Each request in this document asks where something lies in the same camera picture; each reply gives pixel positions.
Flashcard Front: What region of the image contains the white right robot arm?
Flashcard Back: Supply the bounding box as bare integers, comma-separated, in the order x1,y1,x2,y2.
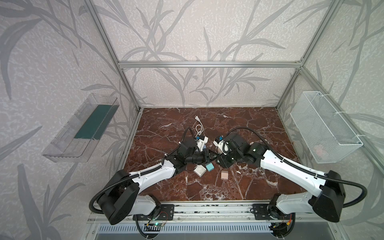
214,134,346,223

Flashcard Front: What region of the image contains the teal cube adapter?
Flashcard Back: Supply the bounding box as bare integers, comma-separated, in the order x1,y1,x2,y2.
205,163,215,172

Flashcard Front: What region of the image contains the white cube adapter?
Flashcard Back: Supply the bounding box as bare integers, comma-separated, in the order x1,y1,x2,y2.
194,165,207,178

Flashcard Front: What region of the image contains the pink cube adapter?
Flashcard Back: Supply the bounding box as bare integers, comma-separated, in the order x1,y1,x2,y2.
221,171,229,180

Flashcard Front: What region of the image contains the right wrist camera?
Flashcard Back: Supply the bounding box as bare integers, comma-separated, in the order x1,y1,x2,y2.
214,136,229,155

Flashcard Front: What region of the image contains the aluminium front rail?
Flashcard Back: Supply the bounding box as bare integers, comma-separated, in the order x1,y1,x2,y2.
86,200,340,224

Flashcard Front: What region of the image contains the white wire mesh basket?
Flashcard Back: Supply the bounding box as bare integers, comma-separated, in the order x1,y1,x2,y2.
290,91,364,164

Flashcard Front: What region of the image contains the clear plastic wall tray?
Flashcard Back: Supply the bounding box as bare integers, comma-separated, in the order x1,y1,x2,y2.
42,94,120,163

